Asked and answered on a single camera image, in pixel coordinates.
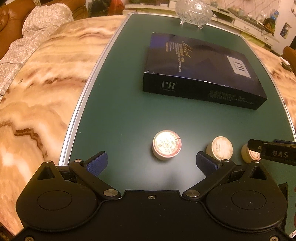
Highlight left brown leather sofa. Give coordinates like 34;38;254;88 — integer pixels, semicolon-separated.
1;0;88;57

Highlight black bag on floor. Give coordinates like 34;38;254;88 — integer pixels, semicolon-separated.
88;0;111;17

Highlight white tv cabinet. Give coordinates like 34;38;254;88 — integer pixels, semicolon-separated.
122;0;280;48

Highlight round cream tin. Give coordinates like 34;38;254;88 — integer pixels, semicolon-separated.
152;130;182;161
206;136;233;161
241;144;261;163

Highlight green table mat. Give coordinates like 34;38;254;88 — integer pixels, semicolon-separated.
60;14;294;192

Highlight dark blue box lid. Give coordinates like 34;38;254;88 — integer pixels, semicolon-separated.
143;33;267;109

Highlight brown leather sofa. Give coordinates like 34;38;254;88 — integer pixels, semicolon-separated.
283;46;296;75
1;0;88;57

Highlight orange plastic bag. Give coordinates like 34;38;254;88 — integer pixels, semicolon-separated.
108;0;125;16

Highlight crystal glass lidded bowl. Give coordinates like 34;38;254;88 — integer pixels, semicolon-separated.
175;0;213;29

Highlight right brown leather sofa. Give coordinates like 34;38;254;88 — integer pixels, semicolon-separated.
283;46;296;75

